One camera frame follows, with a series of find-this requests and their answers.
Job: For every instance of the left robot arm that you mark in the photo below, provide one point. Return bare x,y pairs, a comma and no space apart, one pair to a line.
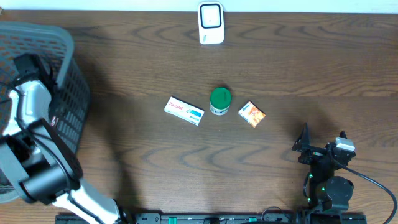
35,160

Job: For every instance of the green lid jar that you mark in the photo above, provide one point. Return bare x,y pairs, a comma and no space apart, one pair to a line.
220,101

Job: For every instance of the white barcode scanner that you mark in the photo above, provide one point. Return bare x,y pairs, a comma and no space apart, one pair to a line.
210,23

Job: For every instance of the small orange box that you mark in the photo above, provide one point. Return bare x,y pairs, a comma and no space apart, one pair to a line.
251,114

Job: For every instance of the grey plastic basket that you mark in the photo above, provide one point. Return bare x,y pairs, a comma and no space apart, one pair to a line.
70,102

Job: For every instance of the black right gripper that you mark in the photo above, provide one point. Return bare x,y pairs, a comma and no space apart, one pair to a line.
302,144

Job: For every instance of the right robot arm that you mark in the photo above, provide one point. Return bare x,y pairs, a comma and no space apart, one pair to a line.
328,194

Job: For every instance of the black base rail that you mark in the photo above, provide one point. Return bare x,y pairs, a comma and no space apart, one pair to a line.
156,218

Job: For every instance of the white Panadol box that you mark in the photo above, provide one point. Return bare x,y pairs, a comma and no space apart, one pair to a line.
184,111

